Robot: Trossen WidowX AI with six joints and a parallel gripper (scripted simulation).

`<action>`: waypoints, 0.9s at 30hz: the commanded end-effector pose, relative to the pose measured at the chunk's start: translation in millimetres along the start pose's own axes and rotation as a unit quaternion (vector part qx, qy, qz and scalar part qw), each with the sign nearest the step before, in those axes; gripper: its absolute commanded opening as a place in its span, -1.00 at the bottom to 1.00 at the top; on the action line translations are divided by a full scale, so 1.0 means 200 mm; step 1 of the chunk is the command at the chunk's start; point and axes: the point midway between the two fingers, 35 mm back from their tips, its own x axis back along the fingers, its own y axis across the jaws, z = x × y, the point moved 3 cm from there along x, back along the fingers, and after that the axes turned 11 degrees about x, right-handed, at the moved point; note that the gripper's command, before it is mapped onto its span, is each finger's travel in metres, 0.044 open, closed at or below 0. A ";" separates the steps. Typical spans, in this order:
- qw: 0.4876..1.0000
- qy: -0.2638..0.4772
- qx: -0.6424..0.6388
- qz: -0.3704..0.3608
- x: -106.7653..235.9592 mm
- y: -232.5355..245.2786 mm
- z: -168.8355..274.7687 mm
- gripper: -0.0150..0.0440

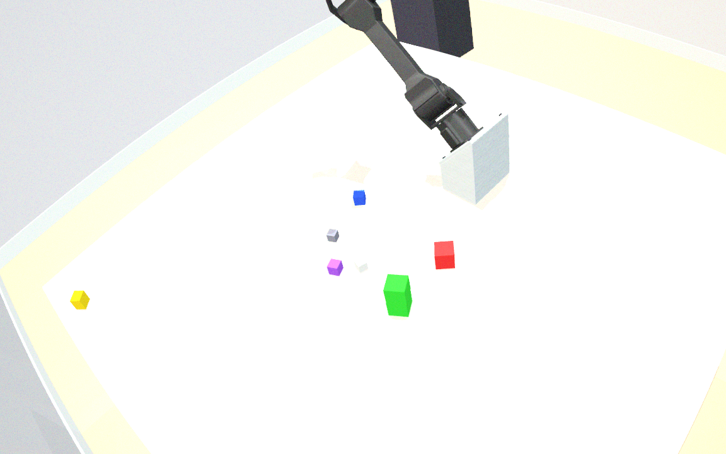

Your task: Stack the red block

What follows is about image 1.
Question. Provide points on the purple cube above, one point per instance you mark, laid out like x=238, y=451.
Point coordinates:
x=335, y=267

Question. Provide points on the yellow cube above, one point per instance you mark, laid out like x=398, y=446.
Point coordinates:
x=80, y=299

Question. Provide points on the red block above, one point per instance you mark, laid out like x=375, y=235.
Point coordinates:
x=444, y=255

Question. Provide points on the blue block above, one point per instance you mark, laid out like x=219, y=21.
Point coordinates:
x=359, y=197

